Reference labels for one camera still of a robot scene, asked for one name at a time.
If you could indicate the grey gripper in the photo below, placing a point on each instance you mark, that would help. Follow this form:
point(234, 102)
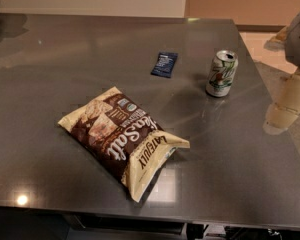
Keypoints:
point(282, 86)

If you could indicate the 7up soda can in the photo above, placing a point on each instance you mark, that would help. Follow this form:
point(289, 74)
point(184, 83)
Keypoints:
point(222, 72)

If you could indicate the brown sea salt chip bag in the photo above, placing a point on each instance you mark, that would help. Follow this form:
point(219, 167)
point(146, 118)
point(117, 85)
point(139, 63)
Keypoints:
point(124, 138)

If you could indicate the dark blue snack packet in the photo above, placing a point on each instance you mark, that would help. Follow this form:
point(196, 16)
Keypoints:
point(165, 64)

